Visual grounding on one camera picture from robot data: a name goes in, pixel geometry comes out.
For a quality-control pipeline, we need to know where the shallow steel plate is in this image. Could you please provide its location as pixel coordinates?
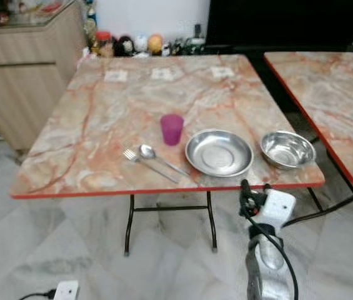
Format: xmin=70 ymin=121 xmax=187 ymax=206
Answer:
xmin=185 ymin=129 xmax=254 ymax=178

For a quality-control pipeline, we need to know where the green white mug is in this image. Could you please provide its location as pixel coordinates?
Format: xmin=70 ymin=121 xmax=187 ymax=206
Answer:
xmin=186 ymin=37 xmax=206 ymax=55

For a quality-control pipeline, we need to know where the orange round figurine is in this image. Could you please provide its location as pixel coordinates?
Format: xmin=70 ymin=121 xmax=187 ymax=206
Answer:
xmin=147 ymin=34 xmax=164 ymax=56

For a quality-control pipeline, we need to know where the steel spoon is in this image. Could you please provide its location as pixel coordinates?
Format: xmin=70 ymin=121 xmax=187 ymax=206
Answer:
xmin=139 ymin=144 xmax=192 ymax=177

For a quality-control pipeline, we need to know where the steel bowl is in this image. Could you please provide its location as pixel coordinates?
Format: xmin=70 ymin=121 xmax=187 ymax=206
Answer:
xmin=260 ymin=131 xmax=317 ymax=170

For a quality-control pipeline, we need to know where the marble pattern folding table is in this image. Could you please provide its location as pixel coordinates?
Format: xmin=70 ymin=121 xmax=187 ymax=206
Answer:
xmin=10 ymin=54 xmax=326 ymax=256

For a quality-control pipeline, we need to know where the steel fork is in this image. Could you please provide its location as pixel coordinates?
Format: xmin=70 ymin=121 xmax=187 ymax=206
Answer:
xmin=123 ymin=148 xmax=181 ymax=184

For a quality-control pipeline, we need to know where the purple plastic cup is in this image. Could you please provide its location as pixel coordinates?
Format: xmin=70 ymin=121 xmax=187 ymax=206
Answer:
xmin=160 ymin=114 xmax=185 ymax=147

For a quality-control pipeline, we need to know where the red lid jar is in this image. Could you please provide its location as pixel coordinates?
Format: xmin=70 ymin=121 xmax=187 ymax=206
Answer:
xmin=95 ymin=31 xmax=114 ymax=58

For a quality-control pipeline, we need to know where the black plush figure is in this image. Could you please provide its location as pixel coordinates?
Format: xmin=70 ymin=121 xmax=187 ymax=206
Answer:
xmin=116 ymin=36 xmax=136 ymax=57

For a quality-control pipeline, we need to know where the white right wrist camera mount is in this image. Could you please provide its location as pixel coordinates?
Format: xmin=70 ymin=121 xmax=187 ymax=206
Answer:
xmin=253 ymin=189 xmax=297 ymax=234

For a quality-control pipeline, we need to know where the white round figurine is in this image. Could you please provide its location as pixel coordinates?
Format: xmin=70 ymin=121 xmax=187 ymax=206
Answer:
xmin=134 ymin=34 xmax=149 ymax=53

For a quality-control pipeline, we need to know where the marble folding table red edge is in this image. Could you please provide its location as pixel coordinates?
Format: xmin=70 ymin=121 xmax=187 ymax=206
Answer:
xmin=264 ymin=51 xmax=353 ymax=227

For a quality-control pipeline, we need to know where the black television screen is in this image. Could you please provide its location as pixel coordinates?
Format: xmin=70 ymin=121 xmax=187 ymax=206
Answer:
xmin=206 ymin=0 xmax=353 ymax=46

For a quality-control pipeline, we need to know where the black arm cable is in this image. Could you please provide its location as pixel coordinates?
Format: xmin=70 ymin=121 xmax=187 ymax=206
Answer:
xmin=242 ymin=201 xmax=300 ymax=300
xmin=20 ymin=289 xmax=56 ymax=300

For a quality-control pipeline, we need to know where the gold blue trophy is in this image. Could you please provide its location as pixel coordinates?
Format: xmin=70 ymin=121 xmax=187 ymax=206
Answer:
xmin=84 ymin=0 xmax=99 ymax=40

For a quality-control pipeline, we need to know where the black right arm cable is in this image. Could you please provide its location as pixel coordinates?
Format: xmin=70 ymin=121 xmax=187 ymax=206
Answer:
xmin=242 ymin=201 xmax=300 ymax=300

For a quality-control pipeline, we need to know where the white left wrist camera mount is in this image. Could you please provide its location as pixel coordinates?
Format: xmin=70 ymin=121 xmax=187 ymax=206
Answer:
xmin=53 ymin=281 xmax=80 ymax=300

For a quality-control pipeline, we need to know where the white paper label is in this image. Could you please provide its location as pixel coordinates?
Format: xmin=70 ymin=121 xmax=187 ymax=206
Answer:
xmin=105 ymin=69 xmax=129 ymax=83
xmin=211 ymin=66 xmax=235 ymax=79
xmin=151 ymin=67 xmax=176 ymax=81

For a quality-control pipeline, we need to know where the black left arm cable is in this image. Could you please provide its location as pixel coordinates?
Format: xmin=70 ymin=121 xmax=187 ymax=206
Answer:
xmin=20 ymin=289 xmax=56 ymax=300

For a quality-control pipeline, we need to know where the light wooden cabinet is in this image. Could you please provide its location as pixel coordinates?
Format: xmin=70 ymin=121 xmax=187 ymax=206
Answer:
xmin=0 ymin=2 xmax=87 ymax=152

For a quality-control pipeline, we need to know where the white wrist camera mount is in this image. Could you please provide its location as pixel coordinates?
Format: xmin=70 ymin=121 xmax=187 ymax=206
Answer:
xmin=53 ymin=281 xmax=80 ymax=300
xmin=253 ymin=189 xmax=297 ymax=234

